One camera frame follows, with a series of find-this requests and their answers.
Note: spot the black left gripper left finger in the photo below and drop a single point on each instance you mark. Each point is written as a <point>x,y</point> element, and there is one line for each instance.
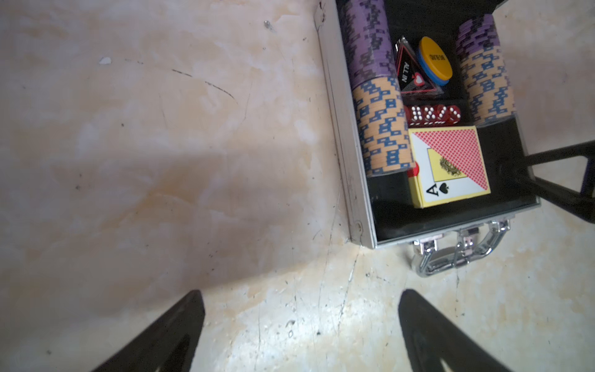
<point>168,344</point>

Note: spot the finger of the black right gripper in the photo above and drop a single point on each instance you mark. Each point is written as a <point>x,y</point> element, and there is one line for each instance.
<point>579,204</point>

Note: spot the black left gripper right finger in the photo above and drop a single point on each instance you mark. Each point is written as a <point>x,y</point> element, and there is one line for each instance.
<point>433,342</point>

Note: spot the silver aluminium poker case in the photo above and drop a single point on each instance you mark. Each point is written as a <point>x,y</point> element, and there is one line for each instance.
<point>380,209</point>

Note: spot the right poker chip row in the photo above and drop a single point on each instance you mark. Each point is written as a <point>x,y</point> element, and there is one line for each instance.
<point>484,72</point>

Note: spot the poker chip row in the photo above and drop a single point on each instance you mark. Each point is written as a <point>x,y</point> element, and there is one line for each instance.
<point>484,72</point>
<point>379,108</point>

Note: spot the left poker chip row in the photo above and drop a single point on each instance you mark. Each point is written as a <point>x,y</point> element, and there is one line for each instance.
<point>379,108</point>

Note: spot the playing card deck box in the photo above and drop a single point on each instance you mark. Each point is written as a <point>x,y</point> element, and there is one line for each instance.
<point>449,166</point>

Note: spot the red dice row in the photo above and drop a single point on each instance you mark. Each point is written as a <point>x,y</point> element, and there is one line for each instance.
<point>433,115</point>

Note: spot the yellow blue dealer button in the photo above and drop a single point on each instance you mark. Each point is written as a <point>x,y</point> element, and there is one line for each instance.
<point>434,62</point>

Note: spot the triangular all-in button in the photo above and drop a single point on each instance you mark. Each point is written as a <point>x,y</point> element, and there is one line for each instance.
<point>413,81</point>

